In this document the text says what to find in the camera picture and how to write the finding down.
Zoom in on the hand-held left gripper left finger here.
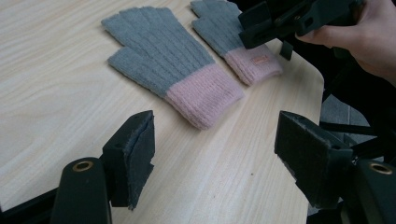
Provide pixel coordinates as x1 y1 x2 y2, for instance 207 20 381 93
102 110 156 210

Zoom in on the gray pink labelled fingerless glove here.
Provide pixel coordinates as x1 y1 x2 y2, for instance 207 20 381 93
190 0 284 87

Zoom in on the gray floor rail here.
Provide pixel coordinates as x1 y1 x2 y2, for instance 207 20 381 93
318 120 379 137

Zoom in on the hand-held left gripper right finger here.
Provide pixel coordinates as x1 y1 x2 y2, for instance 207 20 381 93
274 110 354 210

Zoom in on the dark table edge clip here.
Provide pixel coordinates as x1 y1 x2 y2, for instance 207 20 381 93
278 40 294 61

